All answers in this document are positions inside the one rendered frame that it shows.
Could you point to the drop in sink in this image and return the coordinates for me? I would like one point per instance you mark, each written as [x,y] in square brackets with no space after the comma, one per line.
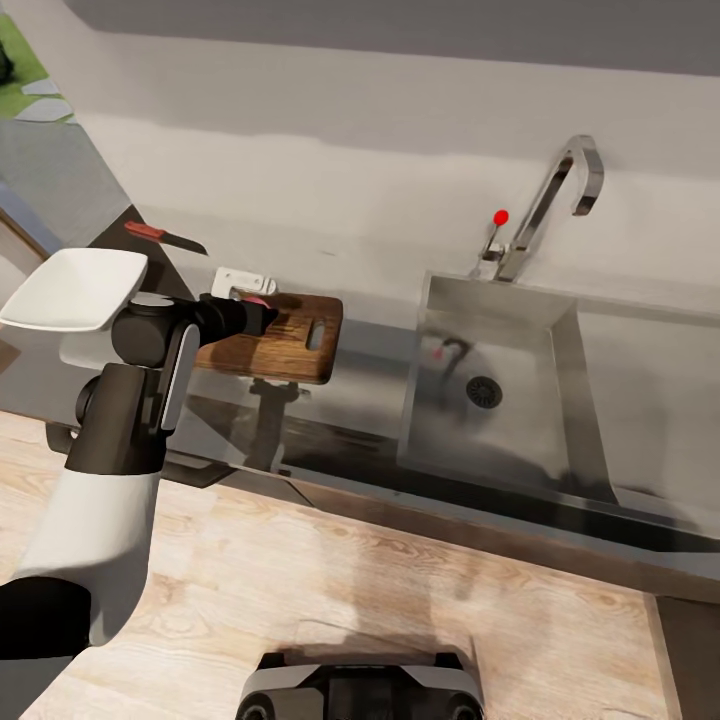
[602,404]

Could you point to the parer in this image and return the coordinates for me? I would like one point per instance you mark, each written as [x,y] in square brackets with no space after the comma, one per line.
[162,234]

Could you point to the cutting board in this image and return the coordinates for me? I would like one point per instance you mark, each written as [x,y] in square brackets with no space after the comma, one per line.
[283,349]

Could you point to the bowl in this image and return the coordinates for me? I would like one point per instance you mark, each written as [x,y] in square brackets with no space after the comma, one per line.
[77,291]

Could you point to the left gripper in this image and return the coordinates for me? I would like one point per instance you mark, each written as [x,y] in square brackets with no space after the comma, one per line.
[243,317]

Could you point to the dishwasher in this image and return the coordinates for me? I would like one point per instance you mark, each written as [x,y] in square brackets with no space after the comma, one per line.
[191,471]

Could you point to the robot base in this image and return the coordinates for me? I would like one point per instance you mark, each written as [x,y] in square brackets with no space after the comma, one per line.
[360,692]

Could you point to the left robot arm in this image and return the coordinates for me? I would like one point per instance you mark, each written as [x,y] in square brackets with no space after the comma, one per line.
[83,574]

